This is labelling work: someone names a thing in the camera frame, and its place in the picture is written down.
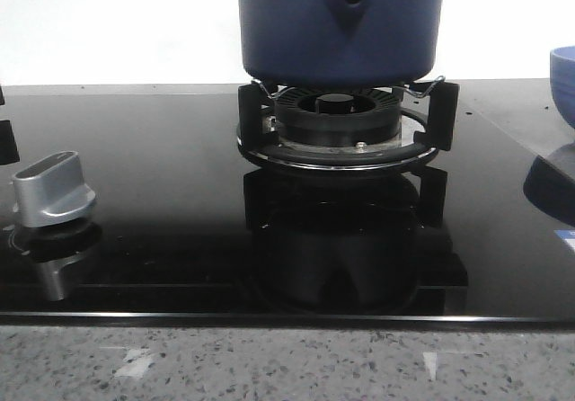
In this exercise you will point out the light blue plastic bowl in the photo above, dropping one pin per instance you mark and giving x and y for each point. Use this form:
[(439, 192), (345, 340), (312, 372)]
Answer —
[(562, 81)]

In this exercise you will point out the dark blue cooking pot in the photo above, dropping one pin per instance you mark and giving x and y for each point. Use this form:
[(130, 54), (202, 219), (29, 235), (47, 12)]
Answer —
[(339, 43)]

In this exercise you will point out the right gas burner with grate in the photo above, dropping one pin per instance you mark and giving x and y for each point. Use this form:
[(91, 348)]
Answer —
[(345, 131)]

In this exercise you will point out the black glass gas cooktop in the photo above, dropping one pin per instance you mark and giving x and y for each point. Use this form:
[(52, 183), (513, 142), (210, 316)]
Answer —
[(186, 232)]

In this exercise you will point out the silver stove control knob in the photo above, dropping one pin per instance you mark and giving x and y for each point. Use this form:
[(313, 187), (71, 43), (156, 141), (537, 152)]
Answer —
[(52, 191)]

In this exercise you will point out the blue energy label sticker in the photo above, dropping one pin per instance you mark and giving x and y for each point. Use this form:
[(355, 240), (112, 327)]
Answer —
[(568, 238)]

